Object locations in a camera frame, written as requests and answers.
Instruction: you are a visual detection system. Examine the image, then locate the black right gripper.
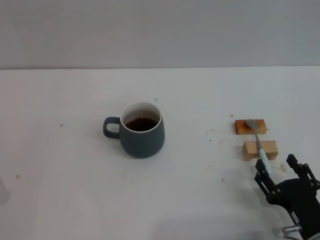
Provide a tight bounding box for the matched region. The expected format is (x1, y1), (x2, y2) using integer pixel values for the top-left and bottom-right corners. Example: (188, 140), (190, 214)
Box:
(254, 153), (320, 236)

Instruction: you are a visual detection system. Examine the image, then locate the light blue handled metal spoon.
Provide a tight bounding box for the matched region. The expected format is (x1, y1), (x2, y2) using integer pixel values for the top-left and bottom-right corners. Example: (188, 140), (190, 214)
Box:
(245, 118), (273, 176)

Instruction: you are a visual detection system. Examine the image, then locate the dark grey ceramic coffee cup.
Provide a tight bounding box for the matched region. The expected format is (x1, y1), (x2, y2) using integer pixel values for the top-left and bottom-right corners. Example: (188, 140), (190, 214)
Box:
(102, 101), (166, 159)

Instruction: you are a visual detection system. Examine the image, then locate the pale notched wooden block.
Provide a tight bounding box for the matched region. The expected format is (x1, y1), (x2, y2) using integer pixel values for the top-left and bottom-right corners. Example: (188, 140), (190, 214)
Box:
(241, 140), (279, 162)

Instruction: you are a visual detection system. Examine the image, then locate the coffee stained orange wooden block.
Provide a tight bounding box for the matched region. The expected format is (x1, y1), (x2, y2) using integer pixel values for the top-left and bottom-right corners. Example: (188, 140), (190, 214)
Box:
(234, 119), (268, 136)

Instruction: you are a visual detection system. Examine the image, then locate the grey cable with metal plugs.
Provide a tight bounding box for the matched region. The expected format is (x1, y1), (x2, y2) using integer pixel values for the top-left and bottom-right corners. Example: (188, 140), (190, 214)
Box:
(274, 224), (304, 238)

